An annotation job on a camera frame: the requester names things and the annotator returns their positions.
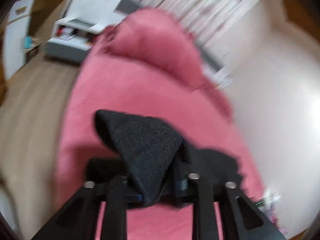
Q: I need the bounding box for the black knitted cloth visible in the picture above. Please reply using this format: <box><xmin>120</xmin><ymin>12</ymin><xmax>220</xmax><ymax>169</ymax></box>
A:
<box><xmin>94</xmin><ymin>109</ymin><xmax>243</xmax><ymax>207</ymax></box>

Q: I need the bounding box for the small dark pink pillow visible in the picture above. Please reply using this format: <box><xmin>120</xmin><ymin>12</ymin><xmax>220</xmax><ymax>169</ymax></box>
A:
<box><xmin>200</xmin><ymin>78</ymin><xmax>234</xmax><ymax>122</ymax></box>

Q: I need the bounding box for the pink velvet bed cover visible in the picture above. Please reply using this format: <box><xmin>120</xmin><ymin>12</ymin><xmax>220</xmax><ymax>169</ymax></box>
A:
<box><xmin>53</xmin><ymin>55</ymin><xmax>266</xmax><ymax>240</ymax></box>

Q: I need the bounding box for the large pink pillow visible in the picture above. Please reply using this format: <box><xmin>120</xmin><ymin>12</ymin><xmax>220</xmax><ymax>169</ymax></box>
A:
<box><xmin>97</xmin><ymin>6</ymin><xmax>208</xmax><ymax>91</ymax></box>

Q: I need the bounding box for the white grey nightstand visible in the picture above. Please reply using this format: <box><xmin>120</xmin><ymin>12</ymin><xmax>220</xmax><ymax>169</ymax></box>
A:
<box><xmin>45</xmin><ymin>17</ymin><xmax>106</xmax><ymax>64</ymax></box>

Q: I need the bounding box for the patterned pink white curtain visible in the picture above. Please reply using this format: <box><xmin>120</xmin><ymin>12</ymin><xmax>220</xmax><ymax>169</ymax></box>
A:
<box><xmin>105</xmin><ymin>0</ymin><xmax>268</xmax><ymax>46</ymax></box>

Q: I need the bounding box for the wooden white cabinet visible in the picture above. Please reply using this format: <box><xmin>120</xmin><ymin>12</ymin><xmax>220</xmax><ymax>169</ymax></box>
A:
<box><xmin>2</xmin><ymin>0</ymin><xmax>66</xmax><ymax>80</ymax></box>

